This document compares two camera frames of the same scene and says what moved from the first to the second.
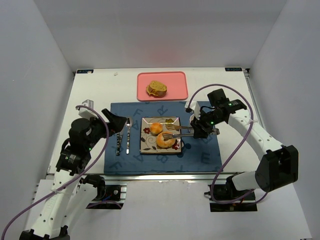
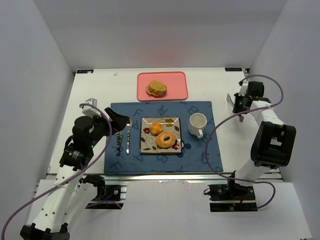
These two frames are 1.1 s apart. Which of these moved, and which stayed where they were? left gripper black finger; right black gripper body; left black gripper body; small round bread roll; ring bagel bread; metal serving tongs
Moved: right black gripper body; metal serving tongs
Stayed: left gripper black finger; ring bagel bread; small round bread roll; left black gripper body
